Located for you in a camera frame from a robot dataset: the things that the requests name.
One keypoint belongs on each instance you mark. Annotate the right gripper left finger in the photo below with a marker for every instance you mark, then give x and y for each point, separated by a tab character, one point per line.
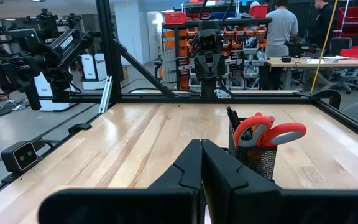
188	174

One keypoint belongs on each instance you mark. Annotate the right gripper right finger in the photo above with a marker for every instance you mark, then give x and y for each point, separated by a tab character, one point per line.
225	193

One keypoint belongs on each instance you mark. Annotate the black mesh desk organizer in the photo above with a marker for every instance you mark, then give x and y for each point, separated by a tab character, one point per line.
259	165

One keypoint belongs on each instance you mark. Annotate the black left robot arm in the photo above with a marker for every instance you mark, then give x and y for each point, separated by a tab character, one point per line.
208	87

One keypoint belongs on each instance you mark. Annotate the black background robot arm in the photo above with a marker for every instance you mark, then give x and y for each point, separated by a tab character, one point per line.
47	18

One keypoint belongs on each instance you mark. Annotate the grey office chair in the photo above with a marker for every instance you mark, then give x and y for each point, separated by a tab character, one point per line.
340	46

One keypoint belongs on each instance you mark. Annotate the wooden work desk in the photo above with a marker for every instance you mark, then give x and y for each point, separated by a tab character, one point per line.
309	62

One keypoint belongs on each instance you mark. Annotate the silver aluminium extrusion bar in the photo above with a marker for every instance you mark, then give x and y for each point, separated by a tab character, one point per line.
106	93

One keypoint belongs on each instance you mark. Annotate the white cabinet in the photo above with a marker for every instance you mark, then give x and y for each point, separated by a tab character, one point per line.
93	70
43	90

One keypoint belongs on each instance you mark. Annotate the black table edge clamp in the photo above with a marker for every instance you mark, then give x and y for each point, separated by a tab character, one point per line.
79	127

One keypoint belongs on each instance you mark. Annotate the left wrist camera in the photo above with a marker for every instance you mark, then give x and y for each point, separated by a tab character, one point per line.
208	42

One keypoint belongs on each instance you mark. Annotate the black frame corner bracket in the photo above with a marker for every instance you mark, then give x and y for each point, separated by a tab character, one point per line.
325	94

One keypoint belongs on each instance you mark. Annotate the black stereo camera box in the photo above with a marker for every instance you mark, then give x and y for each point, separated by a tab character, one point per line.
20	157

